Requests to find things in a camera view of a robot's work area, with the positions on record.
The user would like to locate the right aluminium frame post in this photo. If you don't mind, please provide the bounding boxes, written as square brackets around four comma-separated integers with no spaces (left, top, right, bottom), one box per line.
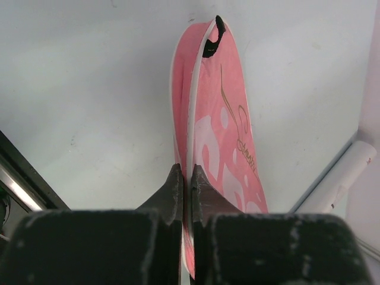
[287,130,359,213]

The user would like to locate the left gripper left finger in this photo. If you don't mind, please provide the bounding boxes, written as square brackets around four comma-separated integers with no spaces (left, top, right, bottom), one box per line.
[1,164,183,284]

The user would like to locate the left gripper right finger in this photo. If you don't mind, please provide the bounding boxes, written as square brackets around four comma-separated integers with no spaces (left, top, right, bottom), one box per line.
[191,166,373,284]

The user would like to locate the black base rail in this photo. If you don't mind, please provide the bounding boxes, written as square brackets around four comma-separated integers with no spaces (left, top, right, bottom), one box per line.
[1,133,69,213]

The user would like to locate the pink racket cover bag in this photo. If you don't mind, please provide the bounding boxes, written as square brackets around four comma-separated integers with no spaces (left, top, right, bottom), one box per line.
[170,16,268,282]

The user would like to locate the translucent shuttlecock tube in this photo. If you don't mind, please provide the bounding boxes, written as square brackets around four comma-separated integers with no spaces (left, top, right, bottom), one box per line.
[296,141,377,214]

